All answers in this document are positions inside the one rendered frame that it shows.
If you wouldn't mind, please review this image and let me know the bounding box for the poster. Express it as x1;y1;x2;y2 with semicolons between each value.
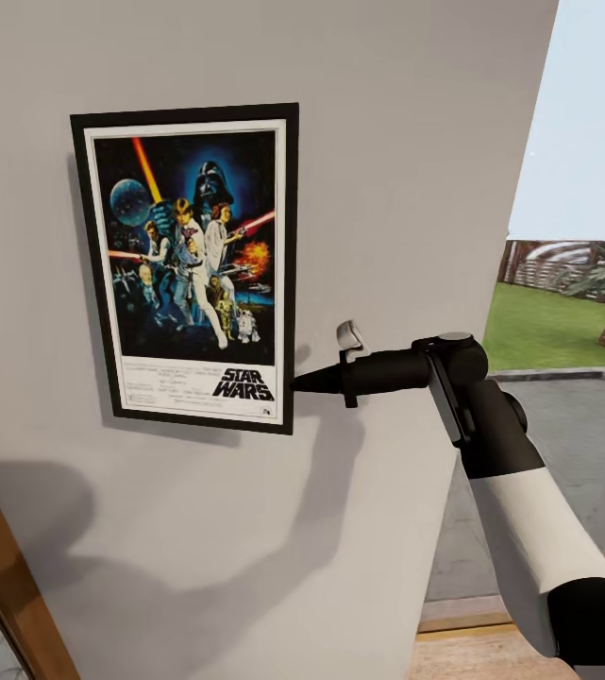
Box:
70;103;300;436

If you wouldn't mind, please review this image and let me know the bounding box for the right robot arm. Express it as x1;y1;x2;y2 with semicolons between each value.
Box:
290;320;605;680

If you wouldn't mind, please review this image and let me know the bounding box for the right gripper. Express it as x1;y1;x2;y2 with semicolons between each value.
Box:
290;349;403;408

